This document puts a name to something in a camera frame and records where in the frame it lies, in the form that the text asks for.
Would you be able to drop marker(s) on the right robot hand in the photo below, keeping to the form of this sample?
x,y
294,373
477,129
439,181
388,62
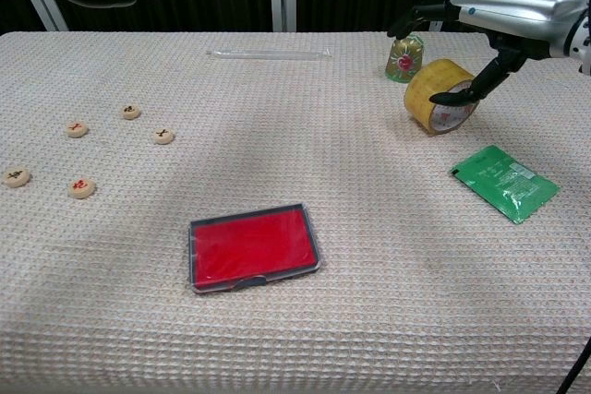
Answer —
x,y
517,15

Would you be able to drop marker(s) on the wooden chess piece black character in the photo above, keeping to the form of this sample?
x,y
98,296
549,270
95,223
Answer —
x,y
131,111
163,135
16,177

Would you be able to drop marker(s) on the wooden chess piece red character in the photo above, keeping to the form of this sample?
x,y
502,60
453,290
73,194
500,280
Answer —
x,y
81,187
76,128

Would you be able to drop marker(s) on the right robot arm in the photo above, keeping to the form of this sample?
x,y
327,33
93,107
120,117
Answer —
x,y
579,43

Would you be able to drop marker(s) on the yellow packing tape roll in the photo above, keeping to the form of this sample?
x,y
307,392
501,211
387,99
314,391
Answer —
x,y
425,89

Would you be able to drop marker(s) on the green foil jelly cup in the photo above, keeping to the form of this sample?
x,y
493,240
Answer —
x,y
404,62

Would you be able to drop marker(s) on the green foil packet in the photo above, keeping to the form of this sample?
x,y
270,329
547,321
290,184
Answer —
x,y
503,184

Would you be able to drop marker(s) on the beige woven tablecloth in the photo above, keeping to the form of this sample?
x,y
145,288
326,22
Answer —
x,y
323,158

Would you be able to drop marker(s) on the red ink pad case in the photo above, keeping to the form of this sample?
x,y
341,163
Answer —
x,y
254,246

